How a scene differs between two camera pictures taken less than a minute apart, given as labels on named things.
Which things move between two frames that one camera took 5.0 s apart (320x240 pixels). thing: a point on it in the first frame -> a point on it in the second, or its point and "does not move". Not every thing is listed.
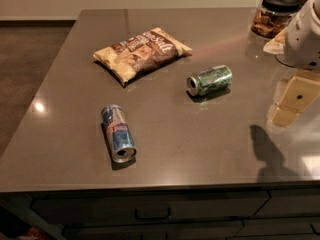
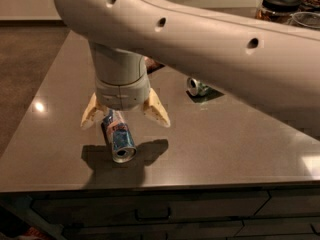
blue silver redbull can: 122,145 does not move
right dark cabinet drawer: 297,202 does not move
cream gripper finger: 302,90 -> 125,97
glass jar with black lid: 275,12 does not move
